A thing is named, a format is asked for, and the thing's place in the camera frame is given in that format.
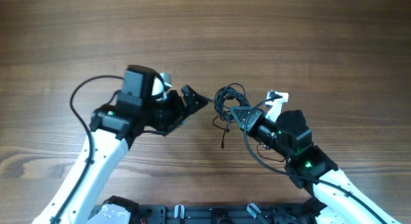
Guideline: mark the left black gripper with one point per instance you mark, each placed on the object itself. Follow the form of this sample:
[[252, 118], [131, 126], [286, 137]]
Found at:
[[178, 111]]

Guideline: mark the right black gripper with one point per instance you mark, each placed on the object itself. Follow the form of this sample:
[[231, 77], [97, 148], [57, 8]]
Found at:
[[255, 118]]

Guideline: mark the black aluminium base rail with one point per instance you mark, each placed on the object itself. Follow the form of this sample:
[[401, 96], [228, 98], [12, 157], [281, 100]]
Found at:
[[286, 213]]

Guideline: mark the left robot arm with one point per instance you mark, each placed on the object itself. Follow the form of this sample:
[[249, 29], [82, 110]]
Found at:
[[145, 104]]

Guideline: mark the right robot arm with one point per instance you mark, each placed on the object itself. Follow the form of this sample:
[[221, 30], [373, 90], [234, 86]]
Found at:
[[334, 198]]

